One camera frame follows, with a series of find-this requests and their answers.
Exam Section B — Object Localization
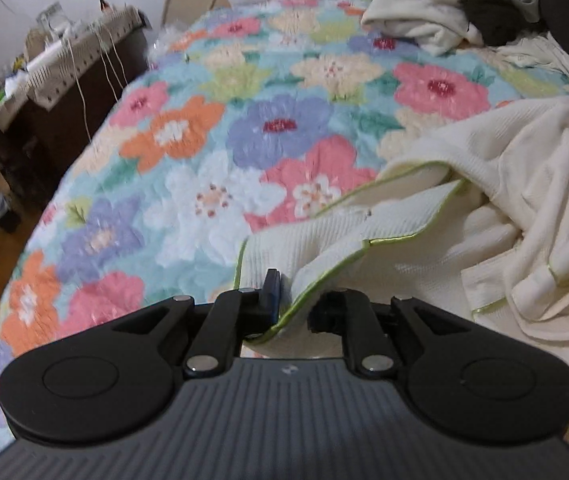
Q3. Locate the clutter of small items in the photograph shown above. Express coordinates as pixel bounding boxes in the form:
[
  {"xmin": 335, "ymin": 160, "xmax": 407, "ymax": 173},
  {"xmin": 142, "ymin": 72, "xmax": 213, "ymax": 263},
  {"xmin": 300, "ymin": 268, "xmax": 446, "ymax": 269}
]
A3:
[{"xmin": 0, "ymin": 2, "xmax": 92, "ymax": 107}]

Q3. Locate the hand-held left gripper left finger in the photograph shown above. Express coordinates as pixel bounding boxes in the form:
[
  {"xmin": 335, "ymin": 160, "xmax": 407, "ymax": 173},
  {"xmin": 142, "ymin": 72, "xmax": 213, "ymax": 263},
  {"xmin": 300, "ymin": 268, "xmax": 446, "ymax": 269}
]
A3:
[{"xmin": 109, "ymin": 269, "xmax": 282, "ymax": 379}]

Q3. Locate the cream garment with green trim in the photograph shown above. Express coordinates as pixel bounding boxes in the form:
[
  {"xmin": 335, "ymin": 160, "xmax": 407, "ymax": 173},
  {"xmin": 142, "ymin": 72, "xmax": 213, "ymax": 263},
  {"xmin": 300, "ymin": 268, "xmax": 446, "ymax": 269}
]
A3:
[{"xmin": 234, "ymin": 92, "xmax": 569, "ymax": 466}]

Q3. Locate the white lace cover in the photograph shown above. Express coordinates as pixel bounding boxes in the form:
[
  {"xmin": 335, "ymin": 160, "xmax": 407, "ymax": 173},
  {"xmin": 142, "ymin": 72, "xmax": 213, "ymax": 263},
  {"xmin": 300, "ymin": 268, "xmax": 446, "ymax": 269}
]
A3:
[{"xmin": 0, "ymin": 7, "xmax": 139, "ymax": 107}]

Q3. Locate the floral quilt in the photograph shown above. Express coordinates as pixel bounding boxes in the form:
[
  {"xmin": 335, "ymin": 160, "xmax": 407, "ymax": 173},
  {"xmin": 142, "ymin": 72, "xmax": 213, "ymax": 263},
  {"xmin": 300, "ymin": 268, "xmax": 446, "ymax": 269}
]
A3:
[{"xmin": 0, "ymin": 0, "xmax": 569, "ymax": 466}]

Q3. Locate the dark brown cloth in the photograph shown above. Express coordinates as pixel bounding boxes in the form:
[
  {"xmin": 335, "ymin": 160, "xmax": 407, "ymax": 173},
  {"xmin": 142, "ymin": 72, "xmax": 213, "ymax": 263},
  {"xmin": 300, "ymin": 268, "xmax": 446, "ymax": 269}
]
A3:
[{"xmin": 458, "ymin": 0, "xmax": 551, "ymax": 47}]

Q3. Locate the crumpled cream cloth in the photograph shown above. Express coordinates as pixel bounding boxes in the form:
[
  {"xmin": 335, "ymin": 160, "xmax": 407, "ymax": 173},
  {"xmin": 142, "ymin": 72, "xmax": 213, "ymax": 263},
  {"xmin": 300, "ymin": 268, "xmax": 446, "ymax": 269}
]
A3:
[{"xmin": 361, "ymin": 0, "xmax": 496, "ymax": 57}]

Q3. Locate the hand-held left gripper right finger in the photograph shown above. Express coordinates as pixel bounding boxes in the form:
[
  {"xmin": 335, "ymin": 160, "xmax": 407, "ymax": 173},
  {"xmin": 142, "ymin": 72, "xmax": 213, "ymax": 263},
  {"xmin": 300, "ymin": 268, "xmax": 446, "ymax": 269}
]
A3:
[{"xmin": 308, "ymin": 289, "xmax": 469, "ymax": 379}]

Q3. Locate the dark wooden cabinet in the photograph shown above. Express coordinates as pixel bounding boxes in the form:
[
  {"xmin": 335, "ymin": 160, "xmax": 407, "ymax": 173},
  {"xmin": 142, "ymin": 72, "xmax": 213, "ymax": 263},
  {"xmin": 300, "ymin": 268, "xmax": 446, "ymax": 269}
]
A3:
[{"xmin": 0, "ymin": 10, "xmax": 151, "ymax": 213}]

